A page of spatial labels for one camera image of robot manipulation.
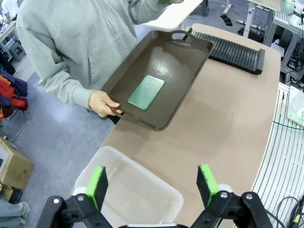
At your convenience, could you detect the black wedge floor object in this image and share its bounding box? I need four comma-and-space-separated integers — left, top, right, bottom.
219, 13, 233, 27

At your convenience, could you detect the looped black cable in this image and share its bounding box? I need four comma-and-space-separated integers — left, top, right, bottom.
267, 196, 304, 228

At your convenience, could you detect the large white table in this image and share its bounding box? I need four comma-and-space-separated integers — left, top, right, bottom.
140, 0, 204, 31

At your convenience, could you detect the person's right hand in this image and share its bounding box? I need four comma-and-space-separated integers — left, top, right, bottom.
88, 90, 124, 118

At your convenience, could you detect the aluminium profile frame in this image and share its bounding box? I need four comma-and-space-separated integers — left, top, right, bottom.
262, 9, 304, 83

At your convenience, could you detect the black slotted PCB rack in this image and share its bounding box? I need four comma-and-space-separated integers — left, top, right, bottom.
184, 26, 266, 76

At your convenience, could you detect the person's right forearm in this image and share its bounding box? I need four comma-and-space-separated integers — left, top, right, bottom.
38, 67, 97, 107

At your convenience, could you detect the large brown cardboard box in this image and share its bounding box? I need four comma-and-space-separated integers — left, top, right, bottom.
0, 137, 34, 190

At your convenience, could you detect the clear plastic open box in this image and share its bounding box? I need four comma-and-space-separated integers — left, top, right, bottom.
75, 145, 184, 228

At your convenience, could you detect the thin black cable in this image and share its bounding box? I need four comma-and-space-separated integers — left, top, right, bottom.
272, 120, 304, 131

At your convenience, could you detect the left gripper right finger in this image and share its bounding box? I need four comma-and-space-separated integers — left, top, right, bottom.
190, 163, 274, 228

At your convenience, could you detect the person in grey hoodie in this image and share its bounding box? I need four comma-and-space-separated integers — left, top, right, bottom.
16, 0, 185, 112

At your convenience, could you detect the metal frame chair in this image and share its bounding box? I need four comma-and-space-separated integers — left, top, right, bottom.
0, 108, 31, 141

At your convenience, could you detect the white slatted mounting platform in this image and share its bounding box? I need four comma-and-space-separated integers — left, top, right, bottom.
251, 82, 304, 228

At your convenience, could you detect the white desk with grey legs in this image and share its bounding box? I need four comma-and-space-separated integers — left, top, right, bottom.
0, 20, 19, 69

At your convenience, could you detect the grey garment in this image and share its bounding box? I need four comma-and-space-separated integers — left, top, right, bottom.
0, 199, 31, 228

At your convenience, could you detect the grey plastic stool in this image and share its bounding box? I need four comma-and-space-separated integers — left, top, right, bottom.
9, 42, 27, 63

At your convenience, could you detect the person's left forearm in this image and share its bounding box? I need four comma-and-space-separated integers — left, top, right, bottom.
133, 0, 174, 24

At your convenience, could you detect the dark brown plastic tray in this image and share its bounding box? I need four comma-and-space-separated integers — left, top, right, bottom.
100, 29, 214, 132

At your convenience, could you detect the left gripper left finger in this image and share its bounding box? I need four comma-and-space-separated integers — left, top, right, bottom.
35, 165, 119, 228

